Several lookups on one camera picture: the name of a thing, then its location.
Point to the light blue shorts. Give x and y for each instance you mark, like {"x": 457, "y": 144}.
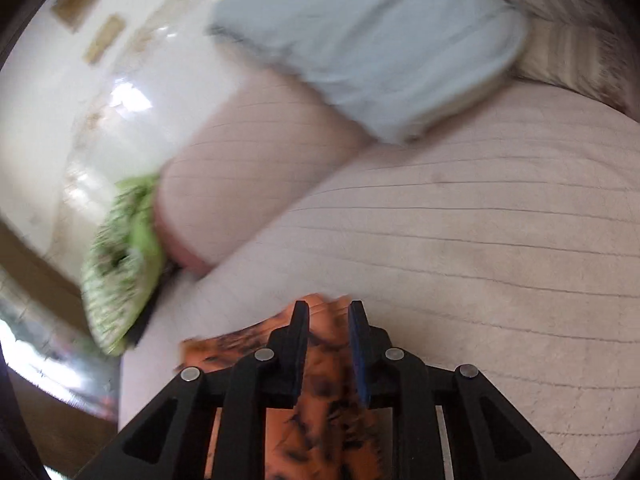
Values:
{"x": 370, "y": 35}

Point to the pale quilted bed cover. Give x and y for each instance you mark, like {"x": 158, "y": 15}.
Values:
{"x": 475, "y": 260}

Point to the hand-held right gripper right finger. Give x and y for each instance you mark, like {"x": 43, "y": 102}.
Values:
{"x": 359, "y": 360}

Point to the beige striped pillow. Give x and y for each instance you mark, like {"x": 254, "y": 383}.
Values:
{"x": 575, "y": 45}

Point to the green patterned slipper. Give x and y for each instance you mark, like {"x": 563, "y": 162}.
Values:
{"x": 117, "y": 285}

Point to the small tan rectangular frame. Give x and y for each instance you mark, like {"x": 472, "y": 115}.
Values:
{"x": 104, "y": 39}

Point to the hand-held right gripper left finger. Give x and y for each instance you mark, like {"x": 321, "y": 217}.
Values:
{"x": 300, "y": 357}

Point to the person's bare leg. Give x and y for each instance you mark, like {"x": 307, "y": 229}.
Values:
{"x": 250, "y": 170}

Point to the orange black floral garment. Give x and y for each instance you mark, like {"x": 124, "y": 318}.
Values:
{"x": 325, "y": 410}

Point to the bright glass window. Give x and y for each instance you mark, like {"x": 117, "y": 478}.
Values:
{"x": 55, "y": 360}

